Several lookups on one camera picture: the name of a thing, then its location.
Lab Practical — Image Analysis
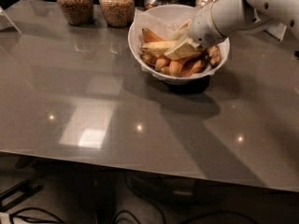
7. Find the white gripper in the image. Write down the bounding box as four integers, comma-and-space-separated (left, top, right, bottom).
164, 5, 223, 60

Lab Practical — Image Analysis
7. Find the long yellow top banana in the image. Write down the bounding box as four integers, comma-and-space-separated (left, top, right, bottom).
141, 41, 176, 56

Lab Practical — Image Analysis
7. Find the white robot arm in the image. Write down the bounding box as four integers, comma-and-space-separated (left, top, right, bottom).
171, 0, 299, 48

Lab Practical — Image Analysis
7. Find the white ceramic bowl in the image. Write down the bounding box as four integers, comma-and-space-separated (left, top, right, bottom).
128, 5, 230, 85

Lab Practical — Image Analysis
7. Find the orange banana centre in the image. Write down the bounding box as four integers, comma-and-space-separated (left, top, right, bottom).
169, 53, 201, 77

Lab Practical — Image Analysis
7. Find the orange banana lower right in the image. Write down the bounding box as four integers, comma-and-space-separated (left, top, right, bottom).
179, 59, 206, 77

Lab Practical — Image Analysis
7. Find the white paper bowl liner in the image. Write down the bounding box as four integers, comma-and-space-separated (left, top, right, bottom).
133, 7, 222, 79

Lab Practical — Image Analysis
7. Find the brown spotted curved banana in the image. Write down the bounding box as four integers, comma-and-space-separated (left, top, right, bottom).
207, 46, 221, 67

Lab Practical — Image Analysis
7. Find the small orange banana left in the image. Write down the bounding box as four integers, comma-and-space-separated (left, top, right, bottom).
155, 56, 170, 71

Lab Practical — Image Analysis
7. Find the orange banana upper left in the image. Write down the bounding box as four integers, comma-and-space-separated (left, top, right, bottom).
141, 28, 164, 43

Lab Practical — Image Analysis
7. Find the dark spotted banana left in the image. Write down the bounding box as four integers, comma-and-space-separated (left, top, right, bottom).
140, 53, 157, 66

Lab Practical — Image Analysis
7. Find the glass jar of grains left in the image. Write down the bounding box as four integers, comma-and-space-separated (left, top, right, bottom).
56, 0, 93, 26

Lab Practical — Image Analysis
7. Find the white card stand left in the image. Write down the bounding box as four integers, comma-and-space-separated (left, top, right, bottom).
0, 7, 21, 33

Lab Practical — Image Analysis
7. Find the black table base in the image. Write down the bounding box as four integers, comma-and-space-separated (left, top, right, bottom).
0, 179, 43, 212

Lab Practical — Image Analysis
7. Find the black floor cable right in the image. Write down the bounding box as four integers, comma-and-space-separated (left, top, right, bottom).
111, 171, 261, 224

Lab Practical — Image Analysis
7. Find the black floor cable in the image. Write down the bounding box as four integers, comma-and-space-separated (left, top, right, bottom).
111, 171, 261, 224
8, 206, 66, 224

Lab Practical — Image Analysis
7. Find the black floor cable left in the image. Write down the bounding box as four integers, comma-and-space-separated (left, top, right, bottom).
8, 206, 66, 224

